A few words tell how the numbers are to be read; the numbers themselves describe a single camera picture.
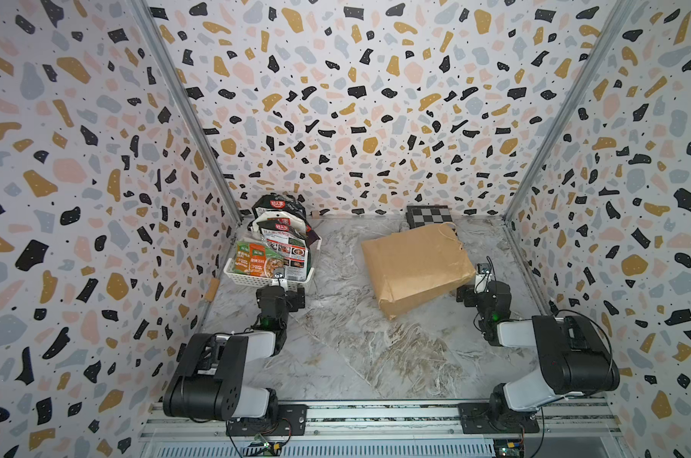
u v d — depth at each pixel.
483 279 0.81
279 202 0.95
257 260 0.94
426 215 1.21
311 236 0.98
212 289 1.03
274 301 0.69
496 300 0.73
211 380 0.44
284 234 0.90
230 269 0.97
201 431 0.74
